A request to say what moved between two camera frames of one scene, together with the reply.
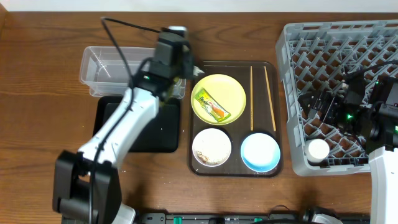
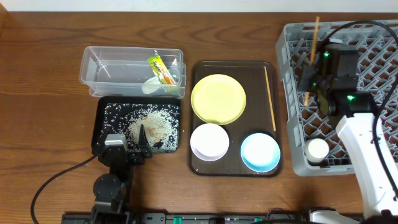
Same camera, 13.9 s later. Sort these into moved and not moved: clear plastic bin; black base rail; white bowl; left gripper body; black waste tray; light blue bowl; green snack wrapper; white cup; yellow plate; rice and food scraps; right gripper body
Moved: right gripper body; white bowl; green snack wrapper; left gripper body; rice and food scraps
Not moved: black base rail; yellow plate; clear plastic bin; white cup; light blue bowl; black waste tray
